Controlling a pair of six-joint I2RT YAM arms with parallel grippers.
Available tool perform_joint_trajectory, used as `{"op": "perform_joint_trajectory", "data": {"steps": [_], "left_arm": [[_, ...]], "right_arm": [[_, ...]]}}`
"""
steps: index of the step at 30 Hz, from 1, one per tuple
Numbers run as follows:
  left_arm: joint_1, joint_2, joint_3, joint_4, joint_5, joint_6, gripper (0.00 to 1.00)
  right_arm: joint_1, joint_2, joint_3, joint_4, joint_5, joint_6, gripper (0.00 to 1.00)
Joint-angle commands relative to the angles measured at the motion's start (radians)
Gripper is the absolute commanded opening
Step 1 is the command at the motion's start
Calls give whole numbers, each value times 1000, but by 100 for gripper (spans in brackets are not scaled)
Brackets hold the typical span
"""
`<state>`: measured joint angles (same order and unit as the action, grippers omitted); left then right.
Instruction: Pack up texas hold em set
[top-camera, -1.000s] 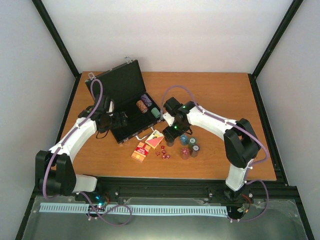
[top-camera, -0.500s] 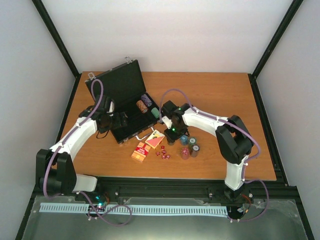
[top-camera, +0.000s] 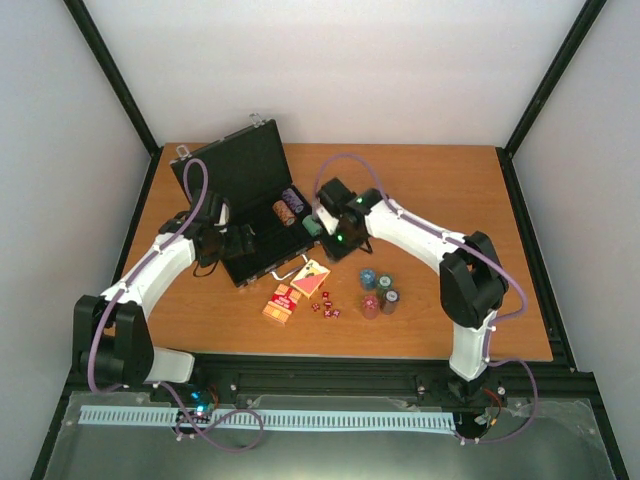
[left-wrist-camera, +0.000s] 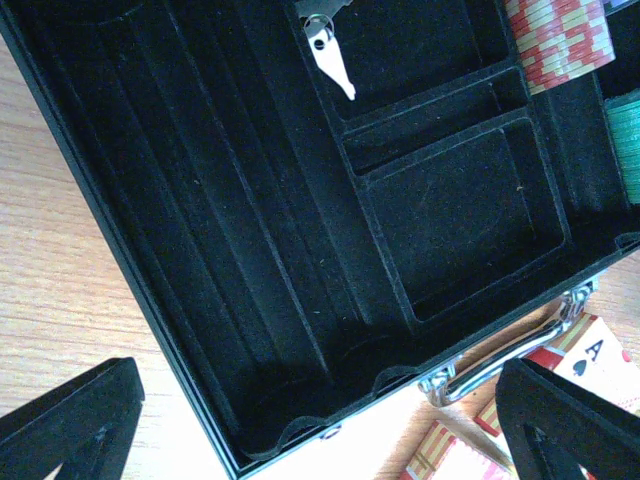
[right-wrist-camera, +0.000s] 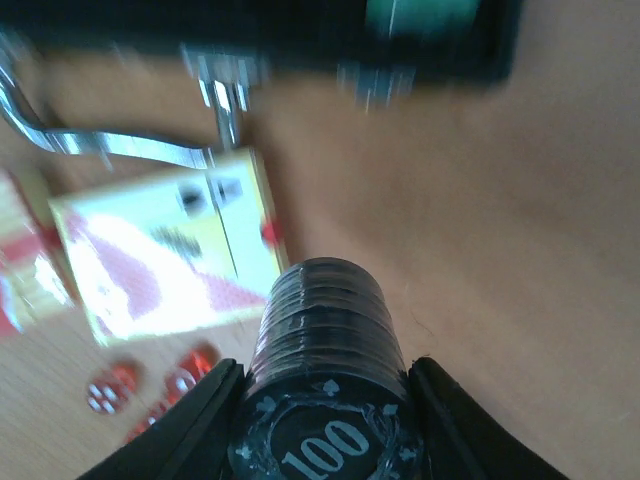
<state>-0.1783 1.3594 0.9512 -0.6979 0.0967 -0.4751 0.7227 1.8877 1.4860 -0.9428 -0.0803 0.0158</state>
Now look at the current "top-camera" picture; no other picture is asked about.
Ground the blue poker chip stack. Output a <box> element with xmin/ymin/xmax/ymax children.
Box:
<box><xmin>359</xmin><ymin>268</ymin><xmax>377</xmax><ymax>291</ymax></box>

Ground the ace of spades card box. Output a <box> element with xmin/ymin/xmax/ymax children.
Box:
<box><xmin>290</xmin><ymin>260</ymin><xmax>331</xmax><ymax>299</ymax></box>

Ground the green yellow poker chip stack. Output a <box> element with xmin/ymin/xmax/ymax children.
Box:
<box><xmin>376</xmin><ymin>274</ymin><xmax>393</xmax><ymax>296</ymax></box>

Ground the purple poker chip stack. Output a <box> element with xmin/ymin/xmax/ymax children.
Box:
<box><xmin>281</xmin><ymin>188</ymin><xmax>305</xmax><ymax>215</ymax></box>

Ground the orange red poker chip stack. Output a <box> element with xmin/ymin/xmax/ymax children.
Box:
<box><xmin>272</xmin><ymin>200</ymin><xmax>296</xmax><ymax>227</ymax></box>

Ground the pink red poker chip stack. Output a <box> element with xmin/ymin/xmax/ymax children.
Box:
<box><xmin>361</xmin><ymin>295</ymin><xmax>380</xmax><ymax>320</ymax></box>

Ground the brown green poker chip stack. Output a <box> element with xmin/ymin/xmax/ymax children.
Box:
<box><xmin>380</xmin><ymin>289</ymin><xmax>399</xmax><ymax>315</ymax></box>

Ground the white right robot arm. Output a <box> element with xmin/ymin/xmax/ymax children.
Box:
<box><xmin>314</xmin><ymin>179</ymin><xmax>508</xmax><ymax>401</ymax></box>

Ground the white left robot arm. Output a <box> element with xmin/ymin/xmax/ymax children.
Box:
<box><xmin>72</xmin><ymin>191</ymin><xmax>254</xmax><ymax>403</ymax></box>

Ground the black poker set case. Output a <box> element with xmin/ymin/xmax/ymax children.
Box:
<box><xmin>170</xmin><ymin>119</ymin><xmax>317</xmax><ymax>287</ymax></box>

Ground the red texas holdem card box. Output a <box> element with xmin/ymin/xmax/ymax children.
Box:
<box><xmin>262</xmin><ymin>283</ymin><xmax>302</xmax><ymax>325</ymax></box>

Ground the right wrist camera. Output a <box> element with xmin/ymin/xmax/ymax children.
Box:
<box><xmin>313</xmin><ymin>177</ymin><xmax>356</xmax><ymax>235</ymax></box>

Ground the black aluminium frame rail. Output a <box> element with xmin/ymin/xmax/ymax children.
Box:
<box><xmin>64</xmin><ymin>352</ymin><xmax>599</xmax><ymax>414</ymax></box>

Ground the white slotted cable duct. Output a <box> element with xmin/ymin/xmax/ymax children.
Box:
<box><xmin>78</xmin><ymin>406</ymin><xmax>456</xmax><ymax>434</ymax></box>

